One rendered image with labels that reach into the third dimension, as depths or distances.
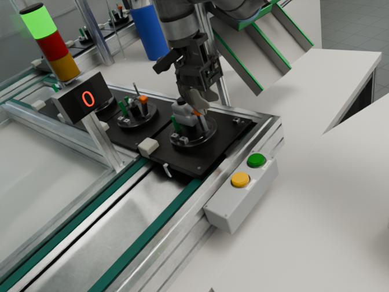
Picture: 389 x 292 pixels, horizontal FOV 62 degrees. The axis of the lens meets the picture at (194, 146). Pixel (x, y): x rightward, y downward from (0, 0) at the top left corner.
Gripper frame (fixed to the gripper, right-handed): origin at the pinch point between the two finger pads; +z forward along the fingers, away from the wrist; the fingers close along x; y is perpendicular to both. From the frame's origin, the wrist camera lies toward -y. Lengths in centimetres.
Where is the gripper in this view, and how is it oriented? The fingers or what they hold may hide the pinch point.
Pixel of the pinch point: (201, 109)
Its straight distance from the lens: 83.8
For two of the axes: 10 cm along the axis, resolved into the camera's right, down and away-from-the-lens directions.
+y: 7.3, 2.3, -6.4
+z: 2.8, 7.5, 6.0
